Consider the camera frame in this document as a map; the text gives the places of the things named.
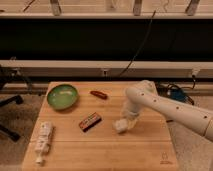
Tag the green bowl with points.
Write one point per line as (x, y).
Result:
(62, 96)

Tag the white tube bottle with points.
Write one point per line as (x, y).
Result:
(43, 141)

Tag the red black small box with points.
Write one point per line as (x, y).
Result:
(89, 121)

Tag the red brown sausage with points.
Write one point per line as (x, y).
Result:
(99, 94)

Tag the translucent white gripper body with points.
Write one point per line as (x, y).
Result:
(130, 122)

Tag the white wall outlet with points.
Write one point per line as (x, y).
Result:
(105, 72)

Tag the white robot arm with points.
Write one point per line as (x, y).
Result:
(197, 119)

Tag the blue power box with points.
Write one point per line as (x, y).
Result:
(178, 96)

